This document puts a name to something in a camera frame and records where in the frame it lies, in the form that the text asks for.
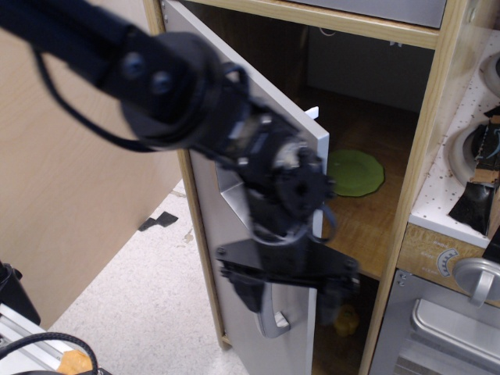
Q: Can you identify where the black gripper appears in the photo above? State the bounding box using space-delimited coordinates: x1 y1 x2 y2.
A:
216 234 359 326

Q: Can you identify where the silver fridge door handle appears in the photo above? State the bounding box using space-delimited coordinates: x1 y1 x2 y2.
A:
255 283 291 339

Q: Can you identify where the silver fridge door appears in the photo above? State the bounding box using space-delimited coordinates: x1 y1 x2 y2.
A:
162 1 328 374

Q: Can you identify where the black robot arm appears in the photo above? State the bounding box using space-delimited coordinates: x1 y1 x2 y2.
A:
1 1 359 325

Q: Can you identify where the yellow toy bell pepper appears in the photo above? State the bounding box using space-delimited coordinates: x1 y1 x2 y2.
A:
334 305 359 338

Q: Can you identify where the silver ice dispenser panel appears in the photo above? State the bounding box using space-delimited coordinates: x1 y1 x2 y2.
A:
216 163 252 230

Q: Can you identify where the green toy plate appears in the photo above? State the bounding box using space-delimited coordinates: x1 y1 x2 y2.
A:
327 149 385 198

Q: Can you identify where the silver oven door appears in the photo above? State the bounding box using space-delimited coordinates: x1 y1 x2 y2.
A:
370 270 499 374

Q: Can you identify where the black tape scrap on floor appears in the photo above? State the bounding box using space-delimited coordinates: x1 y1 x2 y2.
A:
138 212 178 232

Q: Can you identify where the silver oven knob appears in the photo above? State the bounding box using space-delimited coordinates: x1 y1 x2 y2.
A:
452 258 499 308

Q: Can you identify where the orange tape piece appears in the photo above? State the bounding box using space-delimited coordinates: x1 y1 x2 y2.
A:
57 350 92 375

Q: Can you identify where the wooden toy kitchen cabinet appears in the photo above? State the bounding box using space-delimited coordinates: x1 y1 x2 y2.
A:
142 0 500 375

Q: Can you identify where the plywood side board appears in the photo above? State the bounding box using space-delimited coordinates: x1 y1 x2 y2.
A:
0 23 184 330

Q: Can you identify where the white speckled countertop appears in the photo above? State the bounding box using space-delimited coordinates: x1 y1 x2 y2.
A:
409 30 499 248

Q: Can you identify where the black box at left edge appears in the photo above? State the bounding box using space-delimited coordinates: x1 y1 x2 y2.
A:
1 262 41 325

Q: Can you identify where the silver freezer door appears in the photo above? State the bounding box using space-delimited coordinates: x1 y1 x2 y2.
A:
297 0 446 29

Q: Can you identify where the silver oven door handle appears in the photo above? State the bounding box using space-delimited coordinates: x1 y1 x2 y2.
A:
411 299 499 367

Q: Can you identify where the aluminium rail base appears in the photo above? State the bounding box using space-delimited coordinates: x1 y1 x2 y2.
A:
1 304 109 374

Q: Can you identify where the black braided cable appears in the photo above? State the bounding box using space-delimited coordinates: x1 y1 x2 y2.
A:
0 331 98 375

